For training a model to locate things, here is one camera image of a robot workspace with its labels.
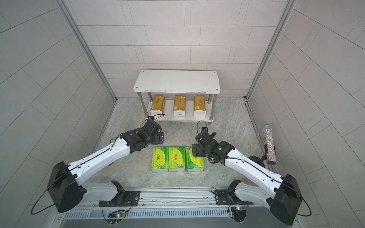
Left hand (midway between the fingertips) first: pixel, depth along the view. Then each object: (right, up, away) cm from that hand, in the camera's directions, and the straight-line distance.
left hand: (158, 134), depth 83 cm
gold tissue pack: (-3, +17, +14) cm, 22 cm away
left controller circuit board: (-16, -36, -17) cm, 43 cm away
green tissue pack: (+2, -13, -4) cm, 14 cm away
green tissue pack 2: (+11, -13, -4) cm, 17 cm away
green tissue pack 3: (+21, -15, -5) cm, 26 cm away
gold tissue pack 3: (+25, +17, +13) cm, 33 cm away
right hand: (+24, -8, -4) cm, 25 cm away
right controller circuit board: (+43, -38, -12) cm, 59 cm away
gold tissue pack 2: (+11, +17, +14) cm, 25 cm away
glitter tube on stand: (+59, -1, -11) cm, 60 cm away
